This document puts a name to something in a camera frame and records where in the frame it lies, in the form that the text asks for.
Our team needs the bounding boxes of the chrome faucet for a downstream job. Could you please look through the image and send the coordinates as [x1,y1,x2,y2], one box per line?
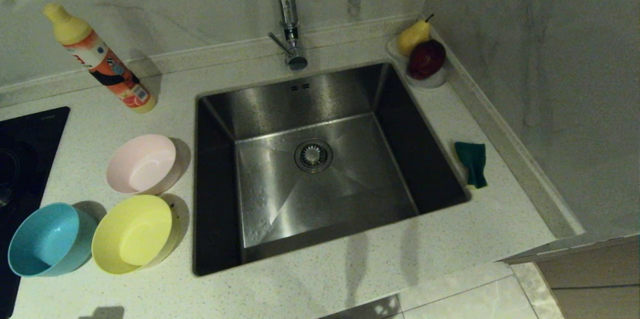
[267,0,309,71]

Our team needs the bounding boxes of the orange dish soap bottle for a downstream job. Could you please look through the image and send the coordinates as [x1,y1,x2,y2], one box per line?
[42,3,158,114]

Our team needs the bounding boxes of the stainless steel sink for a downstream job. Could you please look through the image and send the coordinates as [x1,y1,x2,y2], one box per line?
[192,61,472,277]

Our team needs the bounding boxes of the yellow green sponge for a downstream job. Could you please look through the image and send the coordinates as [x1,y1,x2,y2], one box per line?
[454,141,488,190]

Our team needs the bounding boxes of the round metal drain strainer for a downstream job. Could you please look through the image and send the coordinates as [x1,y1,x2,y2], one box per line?
[294,139,334,174]

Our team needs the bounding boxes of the small white dish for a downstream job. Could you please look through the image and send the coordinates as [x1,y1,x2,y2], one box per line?
[386,34,450,90]

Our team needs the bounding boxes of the dark red apple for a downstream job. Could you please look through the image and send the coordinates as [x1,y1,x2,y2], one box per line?
[407,39,447,80]

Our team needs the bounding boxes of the yellow pear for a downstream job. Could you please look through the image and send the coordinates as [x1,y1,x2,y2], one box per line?
[397,13,435,57]

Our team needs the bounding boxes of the pink plastic bowl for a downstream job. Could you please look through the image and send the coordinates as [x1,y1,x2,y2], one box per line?
[106,134,184,196]

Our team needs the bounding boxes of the yellow plastic bowl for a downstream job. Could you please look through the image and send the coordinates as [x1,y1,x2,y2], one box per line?
[91,194,180,275]

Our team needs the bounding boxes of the blue plastic bowl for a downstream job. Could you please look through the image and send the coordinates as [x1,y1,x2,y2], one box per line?
[7,202,98,278]

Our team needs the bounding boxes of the black induction cooktop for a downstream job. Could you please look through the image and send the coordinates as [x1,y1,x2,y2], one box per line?
[0,106,71,319]

